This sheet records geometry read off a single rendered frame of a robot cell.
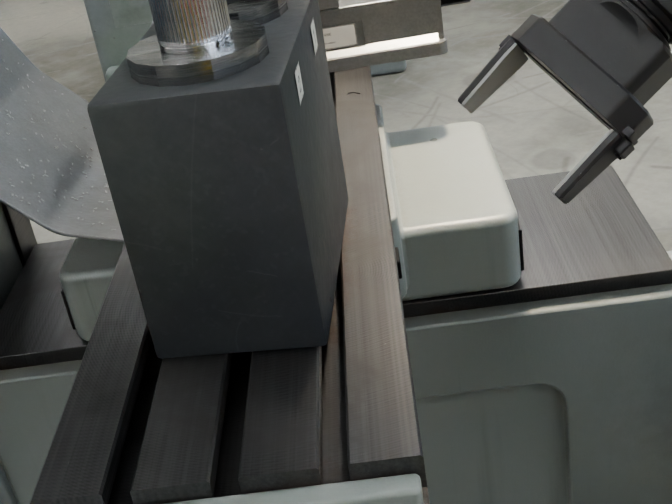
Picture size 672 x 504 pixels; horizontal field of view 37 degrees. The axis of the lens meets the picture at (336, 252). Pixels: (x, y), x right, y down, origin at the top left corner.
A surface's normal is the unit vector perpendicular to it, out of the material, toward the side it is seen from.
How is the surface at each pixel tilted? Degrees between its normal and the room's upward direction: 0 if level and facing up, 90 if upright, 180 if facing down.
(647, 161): 0
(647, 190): 0
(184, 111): 90
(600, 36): 51
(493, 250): 90
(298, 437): 0
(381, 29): 90
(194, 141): 90
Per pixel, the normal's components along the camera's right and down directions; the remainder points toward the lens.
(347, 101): -0.15, -0.87
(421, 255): 0.01, 0.48
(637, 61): -0.44, -0.17
